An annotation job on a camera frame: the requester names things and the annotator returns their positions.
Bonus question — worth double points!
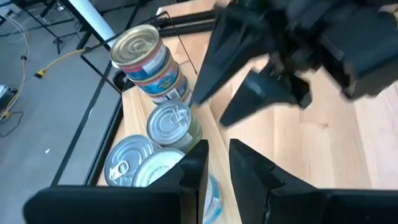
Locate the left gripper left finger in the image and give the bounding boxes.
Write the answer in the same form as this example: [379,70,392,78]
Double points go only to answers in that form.
[23,139,210,224]

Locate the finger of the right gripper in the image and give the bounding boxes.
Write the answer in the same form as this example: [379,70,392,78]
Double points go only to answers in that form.
[190,4,279,107]
[218,68,313,128]

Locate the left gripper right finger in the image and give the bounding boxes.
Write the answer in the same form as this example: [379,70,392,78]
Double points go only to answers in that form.
[229,138,398,224]

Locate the silver-lid red-label can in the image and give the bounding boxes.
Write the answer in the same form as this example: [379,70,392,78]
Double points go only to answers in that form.
[103,134,162,187]

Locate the silver-lid teal tuna can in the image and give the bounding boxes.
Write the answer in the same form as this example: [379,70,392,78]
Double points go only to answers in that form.
[132,147,224,224]

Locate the silver-lid green-label can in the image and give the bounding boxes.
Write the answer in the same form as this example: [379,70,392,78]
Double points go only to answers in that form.
[146,100,203,154]

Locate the yellow cable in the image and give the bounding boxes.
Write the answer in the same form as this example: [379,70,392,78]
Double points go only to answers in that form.
[33,48,86,79]

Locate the thin white fan cable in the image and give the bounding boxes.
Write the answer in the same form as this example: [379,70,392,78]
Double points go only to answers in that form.
[0,14,31,121]

